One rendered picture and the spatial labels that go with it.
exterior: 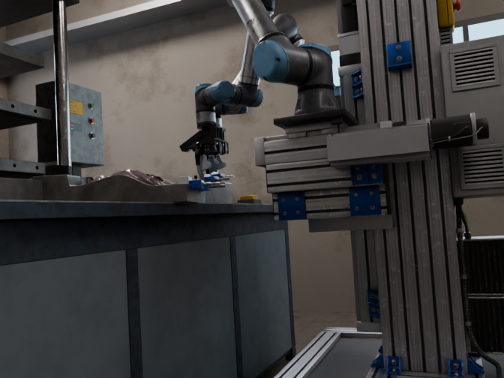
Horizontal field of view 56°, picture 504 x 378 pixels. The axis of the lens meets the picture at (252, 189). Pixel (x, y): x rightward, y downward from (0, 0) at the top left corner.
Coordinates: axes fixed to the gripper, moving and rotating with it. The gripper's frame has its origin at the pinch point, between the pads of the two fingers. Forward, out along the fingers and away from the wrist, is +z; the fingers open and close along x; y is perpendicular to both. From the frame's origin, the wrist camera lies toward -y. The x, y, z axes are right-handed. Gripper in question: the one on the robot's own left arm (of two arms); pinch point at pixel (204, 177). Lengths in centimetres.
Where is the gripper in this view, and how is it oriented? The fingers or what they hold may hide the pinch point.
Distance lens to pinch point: 182.9
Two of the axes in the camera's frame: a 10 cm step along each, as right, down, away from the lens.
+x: 4.0, 0.3, 9.1
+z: 0.6, 10.0, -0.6
